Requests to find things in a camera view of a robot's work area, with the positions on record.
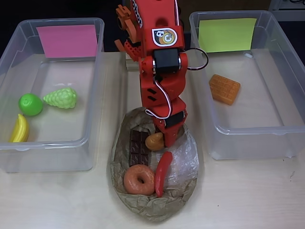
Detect green toy apple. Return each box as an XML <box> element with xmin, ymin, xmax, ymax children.
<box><xmin>18</xmin><ymin>93</ymin><xmax>44</xmax><ymax>117</ymax></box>

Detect orange toy croissant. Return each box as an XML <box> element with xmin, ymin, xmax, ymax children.
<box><xmin>145</xmin><ymin>132</ymin><xmax>166</xmax><ymax>152</ymax></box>

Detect yellow-green paper label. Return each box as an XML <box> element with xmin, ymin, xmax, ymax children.
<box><xmin>198</xmin><ymin>18</ymin><xmax>257</xmax><ymax>53</ymax></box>

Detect clear plastic film sheet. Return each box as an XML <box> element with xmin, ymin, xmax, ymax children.
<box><xmin>166</xmin><ymin>130</ymin><xmax>200</xmax><ymax>187</ymax></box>

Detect pale green toy grapes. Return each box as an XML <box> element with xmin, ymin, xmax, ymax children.
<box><xmin>42</xmin><ymin>87</ymin><xmax>78</xmax><ymax>110</ymax></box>

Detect brown toy chocolate bar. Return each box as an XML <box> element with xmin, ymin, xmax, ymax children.
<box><xmin>128</xmin><ymin>130</ymin><xmax>151</xmax><ymax>167</ymax></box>

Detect white wrist servo cable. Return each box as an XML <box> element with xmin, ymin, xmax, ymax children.
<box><xmin>144</xmin><ymin>80</ymin><xmax>173</xmax><ymax>119</ymax></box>

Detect clear plastic bin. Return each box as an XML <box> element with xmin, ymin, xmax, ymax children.
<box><xmin>189</xmin><ymin>10</ymin><xmax>305</xmax><ymax>161</ymax></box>
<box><xmin>0</xmin><ymin>18</ymin><xmax>105</xmax><ymax>174</ymax></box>

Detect red toy chili pepper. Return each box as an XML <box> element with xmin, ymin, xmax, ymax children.
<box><xmin>154</xmin><ymin>151</ymin><xmax>173</xmax><ymax>198</ymax></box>

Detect wooden base block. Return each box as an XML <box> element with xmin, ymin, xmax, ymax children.
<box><xmin>125</xmin><ymin>53</ymin><xmax>142</xmax><ymax>72</ymax></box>

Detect black servo cable loop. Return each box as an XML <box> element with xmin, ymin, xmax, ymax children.
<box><xmin>184</xmin><ymin>47</ymin><xmax>210</xmax><ymax>72</ymax></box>

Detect pink paper label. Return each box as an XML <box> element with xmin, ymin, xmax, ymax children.
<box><xmin>36</xmin><ymin>24</ymin><xmax>99</xmax><ymax>59</ymax></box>

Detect yellow toy banana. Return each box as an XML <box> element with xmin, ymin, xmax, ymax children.
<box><xmin>9</xmin><ymin>113</ymin><xmax>30</xmax><ymax>143</ymax></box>

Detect orange toy waffle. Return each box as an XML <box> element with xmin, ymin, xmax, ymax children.
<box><xmin>209</xmin><ymin>74</ymin><xmax>241</xmax><ymax>105</ymax></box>

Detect crumpled brown paper bag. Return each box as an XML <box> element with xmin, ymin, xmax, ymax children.
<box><xmin>107</xmin><ymin>106</ymin><xmax>205</xmax><ymax>222</ymax></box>

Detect orange printed clamp part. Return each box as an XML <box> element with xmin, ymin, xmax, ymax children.
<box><xmin>114</xmin><ymin>5</ymin><xmax>143</xmax><ymax>52</ymax></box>

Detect orange toy doughnut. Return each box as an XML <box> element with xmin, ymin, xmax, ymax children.
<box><xmin>123</xmin><ymin>165</ymin><xmax>156</xmax><ymax>196</ymax></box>

